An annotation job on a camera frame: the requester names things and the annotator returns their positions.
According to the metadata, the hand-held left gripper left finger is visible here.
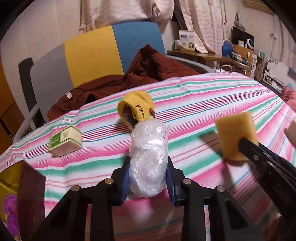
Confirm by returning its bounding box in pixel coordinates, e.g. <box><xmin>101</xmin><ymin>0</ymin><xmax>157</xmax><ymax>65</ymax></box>
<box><xmin>30</xmin><ymin>156</ymin><xmax>130</xmax><ymax>241</ymax></box>

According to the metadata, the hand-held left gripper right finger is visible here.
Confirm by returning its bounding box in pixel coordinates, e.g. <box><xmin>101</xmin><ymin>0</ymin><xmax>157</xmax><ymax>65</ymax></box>
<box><xmin>167</xmin><ymin>156</ymin><xmax>265</xmax><ymax>241</ymax></box>

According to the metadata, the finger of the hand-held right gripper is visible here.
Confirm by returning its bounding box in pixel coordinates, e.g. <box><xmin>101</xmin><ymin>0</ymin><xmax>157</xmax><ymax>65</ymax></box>
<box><xmin>258</xmin><ymin>142</ymin><xmax>296</xmax><ymax>177</ymax></box>
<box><xmin>238</xmin><ymin>138</ymin><xmax>274</xmax><ymax>172</ymax></box>

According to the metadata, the rectangular yellow sponge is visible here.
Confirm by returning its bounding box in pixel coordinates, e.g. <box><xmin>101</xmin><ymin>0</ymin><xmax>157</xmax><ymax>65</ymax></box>
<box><xmin>215</xmin><ymin>111</ymin><xmax>258</xmax><ymax>161</ymax></box>

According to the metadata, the clear plastic bag bundle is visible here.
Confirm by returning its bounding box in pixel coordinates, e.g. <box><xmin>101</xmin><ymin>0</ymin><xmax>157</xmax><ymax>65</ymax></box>
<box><xmin>129</xmin><ymin>119</ymin><xmax>170</xmax><ymax>198</ymax></box>

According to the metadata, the dark red gift box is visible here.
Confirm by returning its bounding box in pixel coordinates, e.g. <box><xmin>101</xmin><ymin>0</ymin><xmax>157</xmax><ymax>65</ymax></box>
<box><xmin>0</xmin><ymin>160</ymin><xmax>47</xmax><ymax>241</ymax></box>

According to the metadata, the purple snack packet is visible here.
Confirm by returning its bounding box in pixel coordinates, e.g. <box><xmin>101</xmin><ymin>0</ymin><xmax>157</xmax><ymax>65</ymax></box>
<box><xmin>2</xmin><ymin>194</ymin><xmax>20</xmax><ymax>239</ymax></box>

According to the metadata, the pink cloth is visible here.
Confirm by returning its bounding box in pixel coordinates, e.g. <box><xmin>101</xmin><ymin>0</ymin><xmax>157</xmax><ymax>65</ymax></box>
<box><xmin>282</xmin><ymin>86</ymin><xmax>296</xmax><ymax>102</ymax></box>

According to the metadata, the small green box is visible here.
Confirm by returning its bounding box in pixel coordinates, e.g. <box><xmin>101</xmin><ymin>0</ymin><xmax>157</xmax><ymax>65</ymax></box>
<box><xmin>48</xmin><ymin>125</ymin><xmax>83</xmax><ymax>156</ymax></box>

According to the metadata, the striped tablecloth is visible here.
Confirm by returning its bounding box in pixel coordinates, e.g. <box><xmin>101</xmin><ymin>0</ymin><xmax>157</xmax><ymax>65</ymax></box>
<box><xmin>0</xmin><ymin>72</ymin><xmax>296</xmax><ymax>241</ymax></box>

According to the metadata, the white storage rack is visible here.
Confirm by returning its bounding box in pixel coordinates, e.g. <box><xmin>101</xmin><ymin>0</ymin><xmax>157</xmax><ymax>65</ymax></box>
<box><xmin>264</xmin><ymin>58</ymin><xmax>289</xmax><ymax>93</ymax></box>

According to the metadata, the yellow knitted sock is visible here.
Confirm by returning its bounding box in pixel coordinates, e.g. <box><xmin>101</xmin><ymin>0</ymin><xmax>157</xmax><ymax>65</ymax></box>
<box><xmin>117</xmin><ymin>91</ymin><xmax>156</xmax><ymax>127</ymax></box>

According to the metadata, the wooden side desk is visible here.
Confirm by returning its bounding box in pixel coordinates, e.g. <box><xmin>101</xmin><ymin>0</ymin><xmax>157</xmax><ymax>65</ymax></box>
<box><xmin>166</xmin><ymin>49</ymin><xmax>233</xmax><ymax>67</ymax></box>

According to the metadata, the black board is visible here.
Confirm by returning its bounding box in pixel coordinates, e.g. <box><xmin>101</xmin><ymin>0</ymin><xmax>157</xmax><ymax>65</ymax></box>
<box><xmin>231</xmin><ymin>26</ymin><xmax>255</xmax><ymax>48</ymax></box>

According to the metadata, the dark red garment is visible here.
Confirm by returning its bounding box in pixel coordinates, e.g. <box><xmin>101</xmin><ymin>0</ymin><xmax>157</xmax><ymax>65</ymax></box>
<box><xmin>48</xmin><ymin>44</ymin><xmax>200</xmax><ymax>122</ymax></box>

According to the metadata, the white product box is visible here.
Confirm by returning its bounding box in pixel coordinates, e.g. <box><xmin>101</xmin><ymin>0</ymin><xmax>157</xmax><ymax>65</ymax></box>
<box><xmin>179</xmin><ymin>29</ymin><xmax>196</xmax><ymax>51</ymax></box>

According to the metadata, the grey yellow blue chair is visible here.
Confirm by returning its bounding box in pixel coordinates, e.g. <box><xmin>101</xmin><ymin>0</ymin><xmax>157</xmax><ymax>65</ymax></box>
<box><xmin>18</xmin><ymin>22</ymin><xmax>167</xmax><ymax>137</ymax></box>

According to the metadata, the pink patterned curtain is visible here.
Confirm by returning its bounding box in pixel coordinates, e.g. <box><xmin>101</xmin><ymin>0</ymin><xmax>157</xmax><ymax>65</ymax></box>
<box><xmin>179</xmin><ymin>0</ymin><xmax>228</xmax><ymax>54</ymax></box>

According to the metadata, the air conditioner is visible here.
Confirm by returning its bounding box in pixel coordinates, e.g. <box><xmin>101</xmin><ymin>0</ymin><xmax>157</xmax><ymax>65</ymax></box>
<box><xmin>245</xmin><ymin>0</ymin><xmax>273</xmax><ymax>13</ymax></box>

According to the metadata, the floral cloth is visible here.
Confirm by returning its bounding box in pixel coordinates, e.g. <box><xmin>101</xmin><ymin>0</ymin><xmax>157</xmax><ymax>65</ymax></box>
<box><xmin>79</xmin><ymin>0</ymin><xmax>174</xmax><ymax>35</ymax></box>

